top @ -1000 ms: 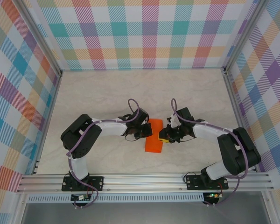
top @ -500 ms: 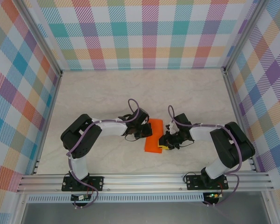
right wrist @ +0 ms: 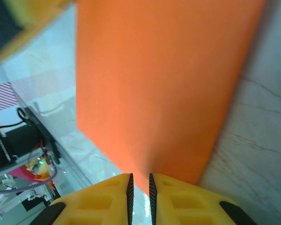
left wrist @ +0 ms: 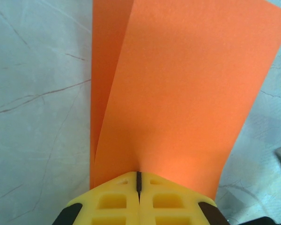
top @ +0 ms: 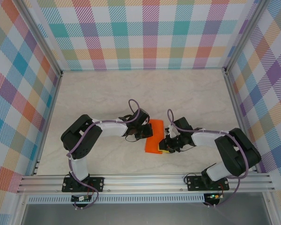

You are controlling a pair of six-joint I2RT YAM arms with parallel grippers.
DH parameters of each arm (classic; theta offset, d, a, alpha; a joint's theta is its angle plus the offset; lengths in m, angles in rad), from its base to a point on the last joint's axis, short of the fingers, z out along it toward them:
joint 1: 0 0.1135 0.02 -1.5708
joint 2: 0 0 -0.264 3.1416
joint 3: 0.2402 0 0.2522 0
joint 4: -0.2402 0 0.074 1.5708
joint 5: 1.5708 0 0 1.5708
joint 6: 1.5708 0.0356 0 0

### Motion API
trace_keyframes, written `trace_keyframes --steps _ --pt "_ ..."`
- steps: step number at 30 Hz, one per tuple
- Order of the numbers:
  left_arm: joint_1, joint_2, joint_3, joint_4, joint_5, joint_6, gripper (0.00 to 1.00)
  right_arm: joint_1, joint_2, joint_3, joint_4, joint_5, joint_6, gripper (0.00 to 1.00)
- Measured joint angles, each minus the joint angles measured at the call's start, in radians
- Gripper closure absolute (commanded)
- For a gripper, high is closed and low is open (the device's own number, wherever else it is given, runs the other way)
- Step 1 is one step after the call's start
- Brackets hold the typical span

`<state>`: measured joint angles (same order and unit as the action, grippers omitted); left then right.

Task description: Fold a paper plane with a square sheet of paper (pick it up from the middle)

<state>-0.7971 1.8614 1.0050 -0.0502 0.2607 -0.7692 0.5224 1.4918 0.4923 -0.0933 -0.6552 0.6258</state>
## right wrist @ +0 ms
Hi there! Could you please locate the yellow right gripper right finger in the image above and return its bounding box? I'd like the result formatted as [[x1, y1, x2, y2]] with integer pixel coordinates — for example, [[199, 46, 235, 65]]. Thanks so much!
[[149, 172, 259, 225]]

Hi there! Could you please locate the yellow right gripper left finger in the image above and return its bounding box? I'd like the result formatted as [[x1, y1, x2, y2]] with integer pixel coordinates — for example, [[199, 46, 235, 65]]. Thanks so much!
[[32, 172, 134, 225]]

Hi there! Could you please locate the orange square paper sheet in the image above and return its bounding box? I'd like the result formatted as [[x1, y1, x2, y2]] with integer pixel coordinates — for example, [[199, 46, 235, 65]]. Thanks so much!
[[76, 0, 266, 195]]

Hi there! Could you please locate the pink paper sheet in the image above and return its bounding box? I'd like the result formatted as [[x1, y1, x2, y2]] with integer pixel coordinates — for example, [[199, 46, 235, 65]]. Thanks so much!
[[6, 163, 55, 186]]

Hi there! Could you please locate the right circuit board green light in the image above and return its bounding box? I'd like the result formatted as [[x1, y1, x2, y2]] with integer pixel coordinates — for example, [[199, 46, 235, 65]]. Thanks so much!
[[36, 156, 56, 169]]

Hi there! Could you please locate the black box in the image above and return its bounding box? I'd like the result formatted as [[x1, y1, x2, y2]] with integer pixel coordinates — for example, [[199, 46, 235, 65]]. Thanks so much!
[[0, 126, 42, 170]]

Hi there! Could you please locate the aluminium mounting rail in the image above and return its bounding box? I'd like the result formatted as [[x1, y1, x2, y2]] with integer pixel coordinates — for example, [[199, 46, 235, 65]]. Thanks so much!
[[50, 138, 96, 189]]

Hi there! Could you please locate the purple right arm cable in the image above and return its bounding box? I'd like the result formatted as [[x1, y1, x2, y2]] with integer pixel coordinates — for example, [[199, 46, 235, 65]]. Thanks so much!
[[0, 165, 59, 195]]

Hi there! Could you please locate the red wire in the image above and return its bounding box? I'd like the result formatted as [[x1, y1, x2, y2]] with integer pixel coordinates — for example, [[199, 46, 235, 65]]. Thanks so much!
[[29, 141, 52, 165]]

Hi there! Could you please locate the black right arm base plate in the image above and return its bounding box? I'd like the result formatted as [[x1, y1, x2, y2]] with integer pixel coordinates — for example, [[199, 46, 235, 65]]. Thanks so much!
[[16, 106, 61, 165]]

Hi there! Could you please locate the thin black cable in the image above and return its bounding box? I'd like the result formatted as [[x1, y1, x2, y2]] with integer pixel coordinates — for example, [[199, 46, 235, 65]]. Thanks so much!
[[0, 107, 30, 132]]

